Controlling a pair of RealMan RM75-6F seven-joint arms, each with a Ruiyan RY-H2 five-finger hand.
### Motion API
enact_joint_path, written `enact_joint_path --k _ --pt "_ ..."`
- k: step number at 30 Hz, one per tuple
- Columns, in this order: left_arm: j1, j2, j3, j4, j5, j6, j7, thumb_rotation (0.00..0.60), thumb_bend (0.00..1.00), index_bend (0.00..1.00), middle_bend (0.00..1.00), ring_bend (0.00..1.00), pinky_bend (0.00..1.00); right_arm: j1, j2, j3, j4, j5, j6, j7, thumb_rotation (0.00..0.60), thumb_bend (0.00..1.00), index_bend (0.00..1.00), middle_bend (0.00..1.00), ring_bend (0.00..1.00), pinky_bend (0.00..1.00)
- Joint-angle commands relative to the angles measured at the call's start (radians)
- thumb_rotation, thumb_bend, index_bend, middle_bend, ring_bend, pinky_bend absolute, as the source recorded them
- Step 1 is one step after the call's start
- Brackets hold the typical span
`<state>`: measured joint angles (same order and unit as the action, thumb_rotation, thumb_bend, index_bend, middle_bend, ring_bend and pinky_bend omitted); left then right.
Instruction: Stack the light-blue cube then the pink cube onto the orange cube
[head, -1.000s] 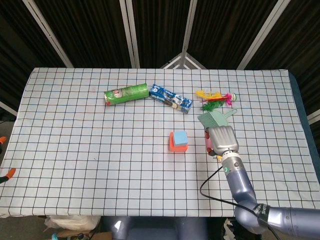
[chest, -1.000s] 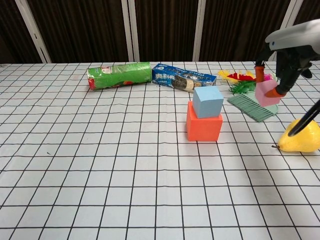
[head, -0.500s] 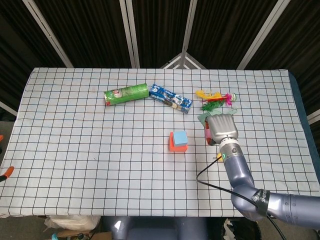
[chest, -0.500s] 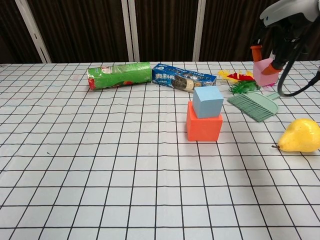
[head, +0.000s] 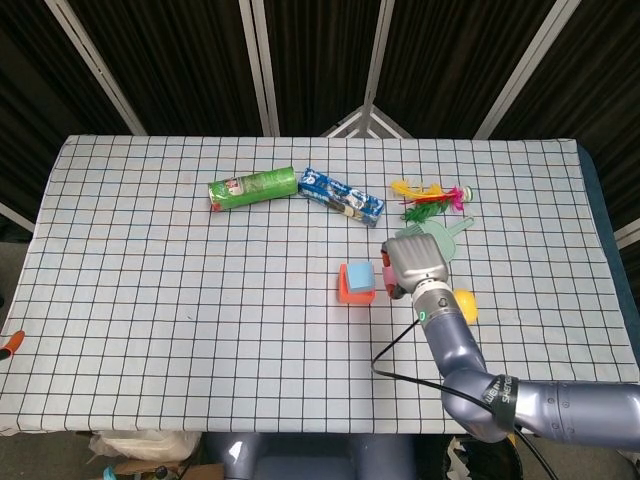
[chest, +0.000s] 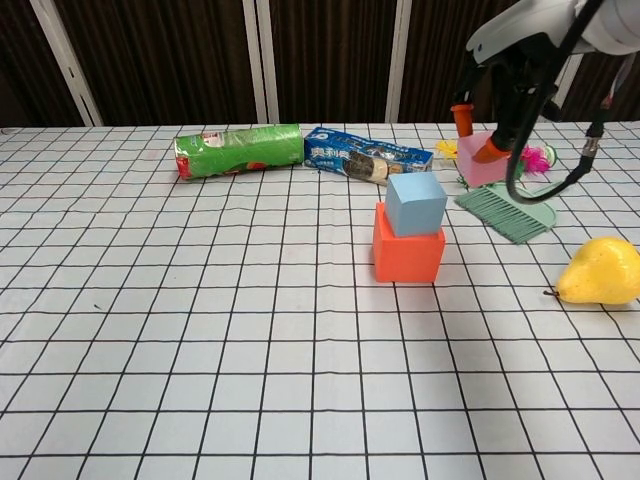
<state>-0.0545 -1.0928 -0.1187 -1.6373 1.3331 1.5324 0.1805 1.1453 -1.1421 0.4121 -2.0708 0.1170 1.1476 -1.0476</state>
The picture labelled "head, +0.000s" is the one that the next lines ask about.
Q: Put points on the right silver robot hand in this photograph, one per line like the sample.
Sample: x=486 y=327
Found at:
x=417 y=260

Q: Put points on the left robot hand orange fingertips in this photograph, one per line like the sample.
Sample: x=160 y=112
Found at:
x=14 y=342

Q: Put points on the small pink foam cube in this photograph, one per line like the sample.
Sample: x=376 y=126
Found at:
x=388 y=280

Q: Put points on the light blue foam cube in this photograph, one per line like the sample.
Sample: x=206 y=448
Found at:
x=361 y=276

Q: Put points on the green plastic dustpan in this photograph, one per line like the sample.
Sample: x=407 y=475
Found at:
x=412 y=231

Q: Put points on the mint green small dustpan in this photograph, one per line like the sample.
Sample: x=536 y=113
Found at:
x=447 y=240

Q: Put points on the colourful feather shuttlecock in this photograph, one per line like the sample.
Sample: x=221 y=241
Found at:
x=430 y=200

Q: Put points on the yellow toy pear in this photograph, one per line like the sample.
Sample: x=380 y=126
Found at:
x=467 y=305

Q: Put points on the orange foam cube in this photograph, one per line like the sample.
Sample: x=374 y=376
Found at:
x=357 y=298

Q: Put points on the blue cookie box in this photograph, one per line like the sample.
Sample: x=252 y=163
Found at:
x=342 y=197

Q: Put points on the white plastic bag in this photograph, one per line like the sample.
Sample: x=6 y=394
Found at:
x=145 y=444

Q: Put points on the green chip can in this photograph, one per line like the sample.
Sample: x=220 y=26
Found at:
x=252 y=189

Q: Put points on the white checked tablecloth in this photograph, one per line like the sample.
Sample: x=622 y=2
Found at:
x=200 y=300

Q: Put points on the white crumpled paper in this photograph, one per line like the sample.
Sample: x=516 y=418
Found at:
x=456 y=452

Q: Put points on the grey-blue robot torso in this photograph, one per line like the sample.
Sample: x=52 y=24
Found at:
x=310 y=457

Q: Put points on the brown cardboard box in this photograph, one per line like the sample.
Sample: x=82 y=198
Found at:
x=200 y=472

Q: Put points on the dark folding screen white frames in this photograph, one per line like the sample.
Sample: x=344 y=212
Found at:
x=190 y=60

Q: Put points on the white metal frame stand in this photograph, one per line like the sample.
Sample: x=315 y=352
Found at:
x=367 y=122

